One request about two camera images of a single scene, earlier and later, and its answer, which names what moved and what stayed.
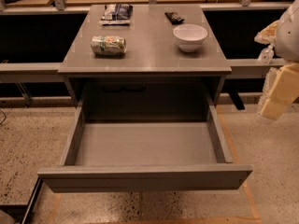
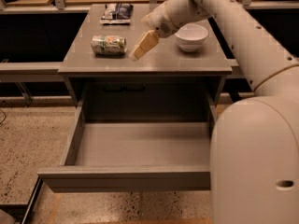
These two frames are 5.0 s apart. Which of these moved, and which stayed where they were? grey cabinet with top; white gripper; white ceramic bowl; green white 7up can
Moved: white gripper
Stayed: grey cabinet with top; white ceramic bowl; green white 7up can
